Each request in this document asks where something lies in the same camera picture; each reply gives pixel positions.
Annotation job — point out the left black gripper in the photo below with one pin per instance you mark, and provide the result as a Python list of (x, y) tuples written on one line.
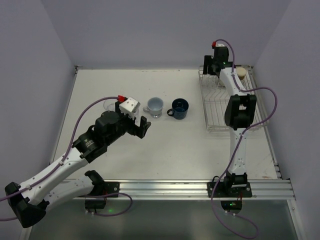
[(136, 127)]

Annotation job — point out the dark blue mug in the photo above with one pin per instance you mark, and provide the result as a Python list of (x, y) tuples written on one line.
[(179, 109)]

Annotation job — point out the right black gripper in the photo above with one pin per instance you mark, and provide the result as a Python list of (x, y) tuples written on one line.
[(208, 65)]

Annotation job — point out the wire dish rack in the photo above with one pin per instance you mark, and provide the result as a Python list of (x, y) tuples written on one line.
[(215, 101)]

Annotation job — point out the brown banded cup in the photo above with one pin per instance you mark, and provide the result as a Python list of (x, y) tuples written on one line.
[(241, 72), (220, 83)]

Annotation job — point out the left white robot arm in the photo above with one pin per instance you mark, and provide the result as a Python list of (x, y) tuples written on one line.
[(30, 200)]

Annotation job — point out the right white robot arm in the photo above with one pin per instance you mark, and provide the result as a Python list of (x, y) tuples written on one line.
[(238, 117)]

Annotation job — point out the clear faceted glass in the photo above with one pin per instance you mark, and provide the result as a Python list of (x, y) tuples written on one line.
[(137, 116)]

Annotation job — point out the aluminium mounting rail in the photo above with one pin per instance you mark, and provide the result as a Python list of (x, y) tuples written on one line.
[(266, 189)]

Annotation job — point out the white ceramic footed cup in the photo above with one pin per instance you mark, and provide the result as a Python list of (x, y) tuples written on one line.
[(154, 107)]

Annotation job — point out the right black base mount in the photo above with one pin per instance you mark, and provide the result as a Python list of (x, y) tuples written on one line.
[(232, 186)]

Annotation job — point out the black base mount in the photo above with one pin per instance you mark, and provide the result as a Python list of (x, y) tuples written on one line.
[(232, 186), (100, 187)]

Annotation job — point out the clear glass rack back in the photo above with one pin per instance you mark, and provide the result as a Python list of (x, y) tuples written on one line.
[(209, 81)]

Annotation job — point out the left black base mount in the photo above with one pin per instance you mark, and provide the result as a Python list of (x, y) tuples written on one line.
[(100, 187)]

